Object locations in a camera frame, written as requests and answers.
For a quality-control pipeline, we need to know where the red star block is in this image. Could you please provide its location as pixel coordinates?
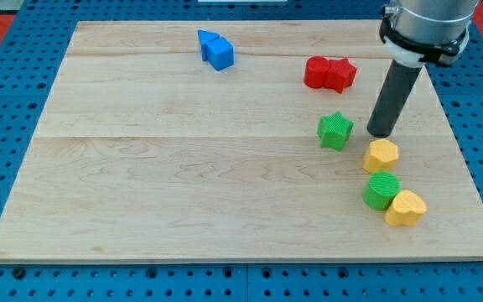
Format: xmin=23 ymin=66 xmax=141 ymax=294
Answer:
xmin=324 ymin=58 xmax=357 ymax=94

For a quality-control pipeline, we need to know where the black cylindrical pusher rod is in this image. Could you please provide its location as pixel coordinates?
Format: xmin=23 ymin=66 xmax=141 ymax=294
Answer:
xmin=366 ymin=60 xmax=421 ymax=138

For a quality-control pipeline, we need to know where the yellow heart block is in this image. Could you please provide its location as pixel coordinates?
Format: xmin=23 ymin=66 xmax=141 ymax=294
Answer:
xmin=384 ymin=190 xmax=428 ymax=227

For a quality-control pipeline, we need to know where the yellow hexagon block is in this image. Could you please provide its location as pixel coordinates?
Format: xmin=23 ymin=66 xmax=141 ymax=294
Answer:
xmin=363 ymin=138 xmax=399 ymax=174

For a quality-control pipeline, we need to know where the green cylinder block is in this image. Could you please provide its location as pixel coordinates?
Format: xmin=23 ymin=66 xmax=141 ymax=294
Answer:
xmin=361 ymin=171 xmax=401 ymax=211

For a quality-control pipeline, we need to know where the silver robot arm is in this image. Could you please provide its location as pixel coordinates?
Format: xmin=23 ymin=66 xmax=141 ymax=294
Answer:
xmin=366 ymin=0 xmax=479 ymax=138

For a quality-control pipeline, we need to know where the wooden board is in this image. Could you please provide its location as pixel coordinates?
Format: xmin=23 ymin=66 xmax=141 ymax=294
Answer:
xmin=0 ymin=20 xmax=483 ymax=264

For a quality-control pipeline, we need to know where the blue triangle block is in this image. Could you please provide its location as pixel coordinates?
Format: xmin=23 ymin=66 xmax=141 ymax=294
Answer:
xmin=197 ymin=29 xmax=220 ymax=61

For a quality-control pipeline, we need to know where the blue cube block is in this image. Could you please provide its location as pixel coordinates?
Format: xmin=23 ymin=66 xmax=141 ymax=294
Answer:
xmin=205 ymin=38 xmax=234 ymax=71

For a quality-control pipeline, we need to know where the green star block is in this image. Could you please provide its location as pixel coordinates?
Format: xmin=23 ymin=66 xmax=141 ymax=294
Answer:
xmin=317 ymin=112 xmax=354 ymax=151

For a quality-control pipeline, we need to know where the red cylinder block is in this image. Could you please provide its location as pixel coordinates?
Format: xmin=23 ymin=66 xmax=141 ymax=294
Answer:
xmin=304 ymin=56 xmax=330 ymax=89

